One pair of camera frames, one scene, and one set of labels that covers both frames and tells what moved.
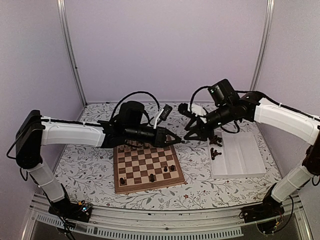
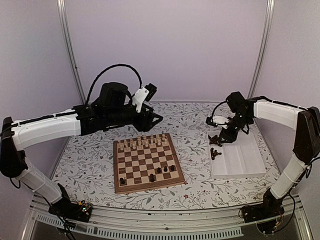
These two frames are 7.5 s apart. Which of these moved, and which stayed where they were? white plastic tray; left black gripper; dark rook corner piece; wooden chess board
Moved: left black gripper
Stayed: wooden chess board; white plastic tray; dark rook corner piece
